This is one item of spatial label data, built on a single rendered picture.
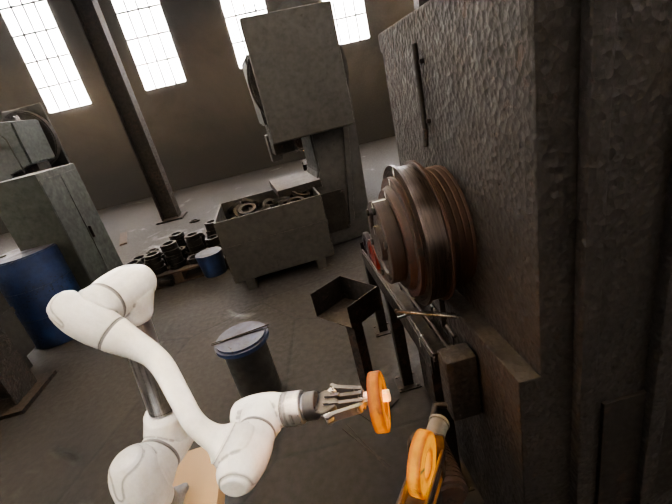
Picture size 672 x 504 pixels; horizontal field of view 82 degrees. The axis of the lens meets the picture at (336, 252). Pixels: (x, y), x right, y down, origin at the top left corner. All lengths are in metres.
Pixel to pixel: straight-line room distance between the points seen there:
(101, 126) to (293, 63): 8.81
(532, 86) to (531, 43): 0.07
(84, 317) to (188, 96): 10.37
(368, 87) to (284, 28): 7.79
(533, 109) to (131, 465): 1.44
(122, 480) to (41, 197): 3.22
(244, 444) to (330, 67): 3.32
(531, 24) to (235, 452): 1.04
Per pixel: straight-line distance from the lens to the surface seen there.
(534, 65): 0.82
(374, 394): 1.03
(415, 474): 1.06
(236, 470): 1.01
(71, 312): 1.23
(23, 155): 8.59
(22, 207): 4.45
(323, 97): 3.80
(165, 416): 1.58
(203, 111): 11.32
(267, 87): 3.71
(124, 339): 1.19
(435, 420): 1.23
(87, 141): 12.23
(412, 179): 1.15
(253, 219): 3.64
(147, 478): 1.52
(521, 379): 1.08
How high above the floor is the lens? 1.60
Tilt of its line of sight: 22 degrees down
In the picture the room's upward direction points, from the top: 14 degrees counter-clockwise
